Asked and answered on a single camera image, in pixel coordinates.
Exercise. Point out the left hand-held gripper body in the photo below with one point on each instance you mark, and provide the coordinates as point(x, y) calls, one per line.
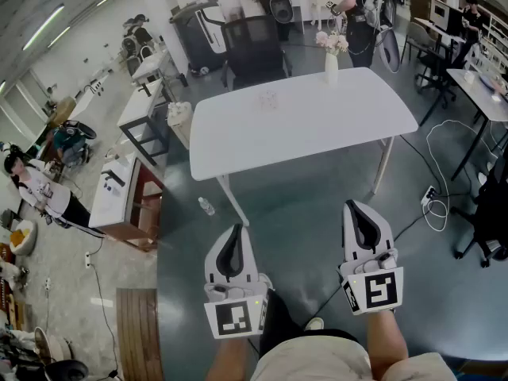
point(234, 318)

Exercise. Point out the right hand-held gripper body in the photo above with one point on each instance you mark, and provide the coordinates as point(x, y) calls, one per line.
point(381, 288)

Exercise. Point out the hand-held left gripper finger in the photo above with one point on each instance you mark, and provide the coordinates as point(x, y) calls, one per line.
point(214, 260)
point(248, 260)

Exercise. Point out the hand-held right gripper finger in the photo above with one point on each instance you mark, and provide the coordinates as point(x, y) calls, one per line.
point(349, 244)
point(385, 238)

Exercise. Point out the clear glass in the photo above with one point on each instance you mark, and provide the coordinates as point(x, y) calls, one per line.
point(268, 101)

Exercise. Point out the person's left forearm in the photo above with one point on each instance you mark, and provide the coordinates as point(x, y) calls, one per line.
point(228, 359)

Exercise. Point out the person's right forearm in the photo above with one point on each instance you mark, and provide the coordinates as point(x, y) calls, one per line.
point(385, 343)

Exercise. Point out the person's black trouser leg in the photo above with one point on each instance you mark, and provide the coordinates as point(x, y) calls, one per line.
point(278, 320)

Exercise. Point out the clear water bottle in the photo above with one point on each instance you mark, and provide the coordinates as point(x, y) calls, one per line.
point(206, 206)

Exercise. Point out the person's white shoe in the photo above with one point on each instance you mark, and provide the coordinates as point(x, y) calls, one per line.
point(314, 324)

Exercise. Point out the person's beige shirt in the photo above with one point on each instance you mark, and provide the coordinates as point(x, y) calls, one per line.
point(317, 365)

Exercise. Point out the wooden slat board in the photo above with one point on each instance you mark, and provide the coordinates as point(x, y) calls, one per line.
point(137, 332)

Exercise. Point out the black swivel chair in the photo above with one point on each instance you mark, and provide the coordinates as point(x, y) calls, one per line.
point(492, 212)

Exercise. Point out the wooden cabinet white top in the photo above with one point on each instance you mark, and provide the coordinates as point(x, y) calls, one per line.
point(115, 205)

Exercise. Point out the small white power strip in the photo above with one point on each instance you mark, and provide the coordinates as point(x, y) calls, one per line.
point(87, 259)

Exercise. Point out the grey table black legs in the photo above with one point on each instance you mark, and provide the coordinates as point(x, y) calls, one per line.
point(476, 93)

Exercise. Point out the white vase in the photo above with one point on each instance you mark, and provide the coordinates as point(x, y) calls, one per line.
point(331, 70)

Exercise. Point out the black drink bottle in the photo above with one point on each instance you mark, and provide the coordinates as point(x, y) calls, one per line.
point(183, 79)

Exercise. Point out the black faucet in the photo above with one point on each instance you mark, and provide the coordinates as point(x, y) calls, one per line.
point(145, 89)

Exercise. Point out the grey office chair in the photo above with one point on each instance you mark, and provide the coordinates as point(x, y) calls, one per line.
point(424, 46)

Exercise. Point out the pink flower bunch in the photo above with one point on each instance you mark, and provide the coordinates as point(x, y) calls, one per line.
point(331, 41)

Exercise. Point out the black mesh office chair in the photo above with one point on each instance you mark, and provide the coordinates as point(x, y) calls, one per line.
point(254, 50)

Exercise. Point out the dark grey machine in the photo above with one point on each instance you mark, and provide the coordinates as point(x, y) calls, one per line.
point(196, 38)

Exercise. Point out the white sink counter black frame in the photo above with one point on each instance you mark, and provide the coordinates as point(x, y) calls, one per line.
point(151, 64)
point(139, 109)

